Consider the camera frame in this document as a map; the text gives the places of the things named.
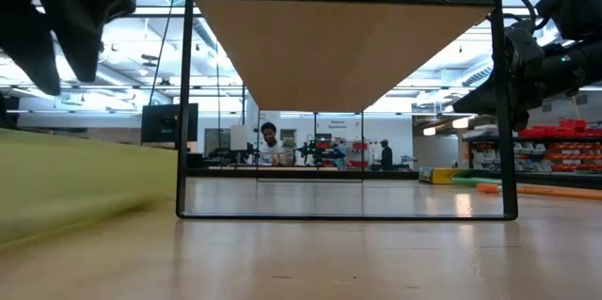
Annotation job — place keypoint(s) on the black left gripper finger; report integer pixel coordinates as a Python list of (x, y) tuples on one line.
[(28, 41), (89, 18)]

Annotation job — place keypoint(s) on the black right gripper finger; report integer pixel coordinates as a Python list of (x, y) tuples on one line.
[(477, 100)]

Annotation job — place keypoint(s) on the yellow green crayon box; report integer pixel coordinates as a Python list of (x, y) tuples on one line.
[(444, 177)]

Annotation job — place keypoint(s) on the orange pencil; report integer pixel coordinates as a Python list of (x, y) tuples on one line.
[(541, 191)]

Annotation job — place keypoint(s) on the yellow-green pencil pouch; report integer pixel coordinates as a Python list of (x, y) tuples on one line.
[(70, 182)]

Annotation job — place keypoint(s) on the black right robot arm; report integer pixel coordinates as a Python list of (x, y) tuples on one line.
[(574, 8)]

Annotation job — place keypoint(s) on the black background robot arm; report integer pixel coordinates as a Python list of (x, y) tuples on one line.
[(320, 153), (251, 153)]

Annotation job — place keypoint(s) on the green marker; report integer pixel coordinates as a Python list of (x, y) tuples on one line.
[(475, 181)]

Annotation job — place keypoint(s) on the storage rack with red bins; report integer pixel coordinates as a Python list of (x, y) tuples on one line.
[(564, 154)]

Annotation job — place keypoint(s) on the background work table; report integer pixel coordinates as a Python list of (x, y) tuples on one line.
[(404, 174)]

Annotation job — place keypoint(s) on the person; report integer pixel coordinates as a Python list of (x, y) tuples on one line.
[(386, 156), (270, 152)]

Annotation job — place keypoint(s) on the black monitor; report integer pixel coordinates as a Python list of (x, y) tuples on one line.
[(160, 123)]

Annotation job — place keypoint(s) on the white board panel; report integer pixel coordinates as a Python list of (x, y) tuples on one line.
[(241, 137)]

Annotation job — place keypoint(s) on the wooden shelf riser black frame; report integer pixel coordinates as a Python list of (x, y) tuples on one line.
[(329, 55)]

